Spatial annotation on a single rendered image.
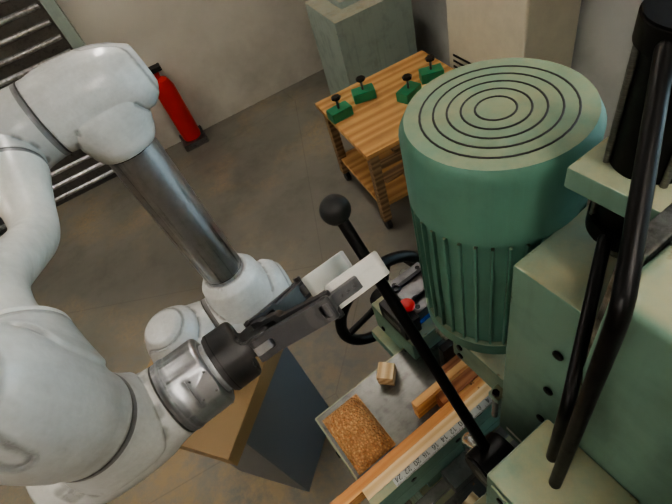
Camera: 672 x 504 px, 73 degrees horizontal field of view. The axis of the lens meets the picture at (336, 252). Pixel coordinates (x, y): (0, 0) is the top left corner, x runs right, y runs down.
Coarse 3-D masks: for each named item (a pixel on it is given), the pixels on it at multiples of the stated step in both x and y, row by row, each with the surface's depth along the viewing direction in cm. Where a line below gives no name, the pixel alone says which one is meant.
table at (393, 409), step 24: (384, 336) 100; (408, 360) 92; (360, 384) 91; (408, 384) 89; (336, 408) 89; (384, 408) 87; (408, 408) 86; (432, 408) 85; (408, 432) 83; (384, 456) 81; (456, 456) 83
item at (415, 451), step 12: (480, 396) 79; (468, 408) 78; (444, 420) 78; (456, 420) 77; (432, 432) 77; (444, 432) 77; (420, 444) 76; (408, 456) 76; (396, 468) 75; (384, 480) 74; (372, 492) 74
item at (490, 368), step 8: (456, 344) 76; (456, 352) 78; (464, 352) 75; (472, 352) 72; (464, 360) 77; (472, 360) 74; (480, 360) 71; (488, 360) 70; (496, 360) 70; (504, 360) 70; (472, 368) 76; (480, 368) 73; (488, 368) 70; (496, 368) 69; (504, 368) 69; (480, 376) 75; (488, 376) 72; (496, 376) 69; (488, 384) 74; (496, 384) 71
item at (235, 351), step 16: (208, 336) 51; (224, 336) 50; (240, 336) 53; (256, 336) 49; (208, 352) 49; (224, 352) 49; (240, 352) 49; (224, 368) 49; (240, 368) 49; (256, 368) 50; (240, 384) 50
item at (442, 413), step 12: (468, 384) 82; (468, 396) 80; (444, 408) 80; (432, 420) 79; (420, 432) 79; (408, 444) 78; (396, 456) 77; (372, 468) 77; (384, 468) 76; (360, 480) 76; (372, 480) 76; (348, 492) 75; (360, 492) 75
